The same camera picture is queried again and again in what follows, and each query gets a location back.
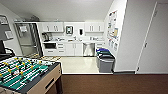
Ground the stainless steel dishwasher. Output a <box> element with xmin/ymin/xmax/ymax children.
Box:
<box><xmin>82</xmin><ymin>42</ymin><xmax>96</xmax><ymax>57</ymax></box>

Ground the white base cabinet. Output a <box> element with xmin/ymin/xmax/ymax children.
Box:
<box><xmin>43</xmin><ymin>41</ymin><xmax>84</xmax><ymax>57</ymax></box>

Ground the white drawer unit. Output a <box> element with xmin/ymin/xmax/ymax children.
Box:
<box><xmin>95</xmin><ymin>41</ymin><xmax>105</xmax><ymax>56</ymax></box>

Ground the blue lid waste bin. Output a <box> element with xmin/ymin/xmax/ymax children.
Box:
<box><xmin>96</xmin><ymin>48</ymin><xmax>110</xmax><ymax>58</ymax></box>

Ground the grey waste bin black lid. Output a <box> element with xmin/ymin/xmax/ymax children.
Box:
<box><xmin>98</xmin><ymin>54</ymin><xmax>116</xmax><ymax>74</ymax></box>

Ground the black built-in microwave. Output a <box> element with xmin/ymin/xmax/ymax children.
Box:
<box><xmin>43</xmin><ymin>42</ymin><xmax>57</xmax><ymax>51</ymax></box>

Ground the black coffee machine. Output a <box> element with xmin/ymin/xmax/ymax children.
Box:
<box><xmin>41</xmin><ymin>32</ymin><xmax>50</xmax><ymax>43</ymax></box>

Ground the stainless steel refrigerator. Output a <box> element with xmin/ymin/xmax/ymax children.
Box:
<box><xmin>13</xmin><ymin>22</ymin><xmax>44</xmax><ymax>58</ymax></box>

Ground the green field foosball table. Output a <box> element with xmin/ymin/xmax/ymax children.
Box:
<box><xmin>0</xmin><ymin>55</ymin><xmax>64</xmax><ymax>94</ymax></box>

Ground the white room door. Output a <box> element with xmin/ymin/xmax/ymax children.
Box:
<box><xmin>135</xmin><ymin>1</ymin><xmax>168</xmax><ymax>75</ymax></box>

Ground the white three-door wall cabinet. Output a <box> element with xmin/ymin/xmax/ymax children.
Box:
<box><xmin>84</xmin><ymin>22</ymin><xmax>105</xmax><ymax>34</ymax></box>

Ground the large colourful wall poster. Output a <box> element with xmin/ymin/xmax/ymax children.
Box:
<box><xmin>106</xmin><ymin>9</ymin><xmax>119</xmax><ymax>40</ymax></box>

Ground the framed wall picture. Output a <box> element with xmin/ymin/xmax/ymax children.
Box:
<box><xmin>0</xmin><ymin>14</ymin><xmax>9</xmax><ymax>25</ymax></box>

